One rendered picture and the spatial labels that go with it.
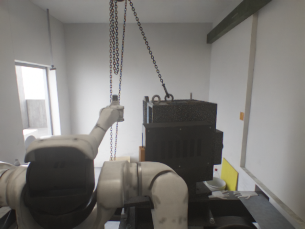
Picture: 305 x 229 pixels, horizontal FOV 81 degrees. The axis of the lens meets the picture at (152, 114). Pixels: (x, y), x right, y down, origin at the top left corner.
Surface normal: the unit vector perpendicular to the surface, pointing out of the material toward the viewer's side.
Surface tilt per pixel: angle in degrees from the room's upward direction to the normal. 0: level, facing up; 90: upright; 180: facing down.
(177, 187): 50
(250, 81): 90
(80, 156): 88
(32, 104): 90
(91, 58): 90
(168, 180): 44
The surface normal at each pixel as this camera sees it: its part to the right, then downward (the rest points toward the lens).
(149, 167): 0.08, -0.81
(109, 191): 0.10, -0.29
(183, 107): 0.22, 0.16
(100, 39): -0.01, 0.17
